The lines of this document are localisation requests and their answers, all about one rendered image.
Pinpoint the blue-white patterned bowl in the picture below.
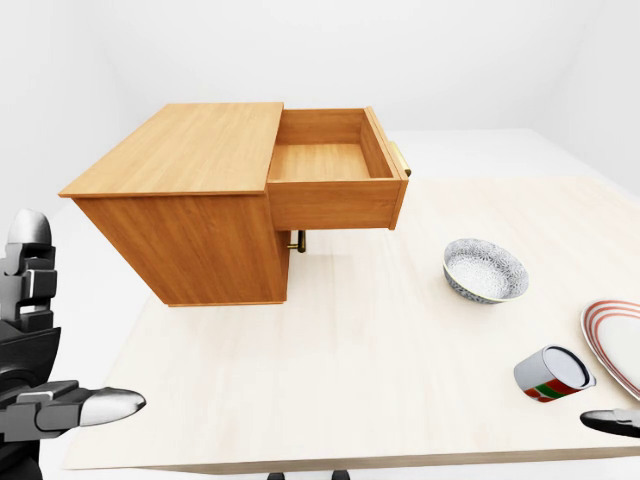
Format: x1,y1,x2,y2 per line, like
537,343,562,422
442,238,530,305

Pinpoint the silver-black left robot hand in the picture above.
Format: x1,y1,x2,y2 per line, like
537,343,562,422
0,208,147,480

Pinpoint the white tin with red-green print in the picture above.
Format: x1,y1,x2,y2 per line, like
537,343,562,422
513,344,598,405

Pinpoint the silver-black right robot hand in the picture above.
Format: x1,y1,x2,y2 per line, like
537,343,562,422
579,408,640,441

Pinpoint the wooden cabinet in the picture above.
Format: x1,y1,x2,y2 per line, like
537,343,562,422
58,102,292,308

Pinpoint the open wooden drawer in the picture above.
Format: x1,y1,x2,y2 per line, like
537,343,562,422
266,106,410,232

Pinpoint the white plate with red rings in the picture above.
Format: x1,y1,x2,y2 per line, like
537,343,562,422
579,298,640,402

